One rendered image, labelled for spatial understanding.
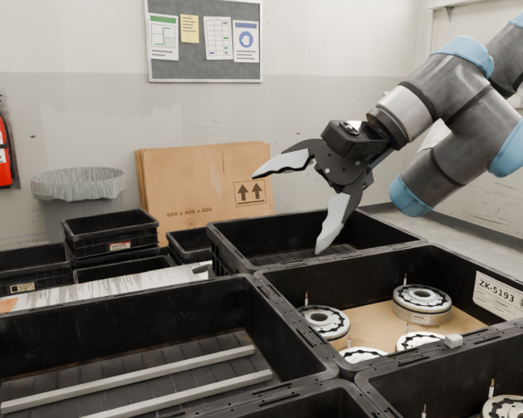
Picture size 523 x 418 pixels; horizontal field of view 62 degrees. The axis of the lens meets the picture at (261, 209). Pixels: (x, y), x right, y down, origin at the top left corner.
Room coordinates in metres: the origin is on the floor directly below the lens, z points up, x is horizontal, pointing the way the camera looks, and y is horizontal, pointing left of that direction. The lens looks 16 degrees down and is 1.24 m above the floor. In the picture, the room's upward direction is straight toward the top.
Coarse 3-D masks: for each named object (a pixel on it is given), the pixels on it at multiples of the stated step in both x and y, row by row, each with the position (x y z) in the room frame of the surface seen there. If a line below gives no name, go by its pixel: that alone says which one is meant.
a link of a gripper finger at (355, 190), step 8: (360, 176) 0.58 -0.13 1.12; (352, 184) 0.58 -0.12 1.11; (360, 184) 0.58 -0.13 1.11; (344, 192) 0.58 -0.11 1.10; (352, 192) 0.58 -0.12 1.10; (360, 192) 0.57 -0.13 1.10; (352, 200) 0.57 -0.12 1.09; (360, 200) 0.58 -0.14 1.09; (352, 208) 0.57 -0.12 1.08; (344, 216) 0.56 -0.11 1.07; (344, 224) 0.57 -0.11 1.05
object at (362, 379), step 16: (496, 336) 0.49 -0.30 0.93; (512, 336) 0.49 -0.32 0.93; (432, 352) 0.45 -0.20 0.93; (448, 352) 0.45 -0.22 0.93; (464, 352) 0.46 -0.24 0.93; (384, 368) 0.42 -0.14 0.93; (400, 368) 0.42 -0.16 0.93; (416, 368) 0.43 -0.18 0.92; (368, 384) 0.40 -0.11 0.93; (384, 400) 0.37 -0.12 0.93; (400, 416) 0.35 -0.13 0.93
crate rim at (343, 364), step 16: (352, 256) 0.76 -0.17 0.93; (368, 256) 0.77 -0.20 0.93; (464, 256) 0.76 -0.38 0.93; (256, 272) 0.69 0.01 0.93; (272, 272) 0.69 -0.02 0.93; (496, 272) 0.69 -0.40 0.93; (272, 288) 0.63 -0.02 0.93; (288, 304) 0.57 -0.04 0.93; (304, 320) 0.53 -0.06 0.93; (512, 320) 0.53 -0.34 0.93; (320, 336) 0.49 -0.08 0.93; (464, 336) 0.49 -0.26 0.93; (480, 336) 0.49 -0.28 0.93; (336, 352) 0.45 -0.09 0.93; (400, 352) 0.46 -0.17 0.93; (416, 352) 0.45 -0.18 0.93; (352, 368) 0.42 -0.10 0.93; (368, 368) 0.43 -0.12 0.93
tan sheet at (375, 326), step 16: (384, 304) 0.76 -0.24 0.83; (352, 320) 0.70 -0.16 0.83; (368, 320) 0.70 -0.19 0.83; (384, 320) 0.70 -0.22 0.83; (400, 320) 0.70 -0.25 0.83; (464, 320) 0.70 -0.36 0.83; (352, 336) 0.65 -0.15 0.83; (368, 336) 0.65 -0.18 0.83; (384, 336) 0.65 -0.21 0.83; (400, 336) 0.65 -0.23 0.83
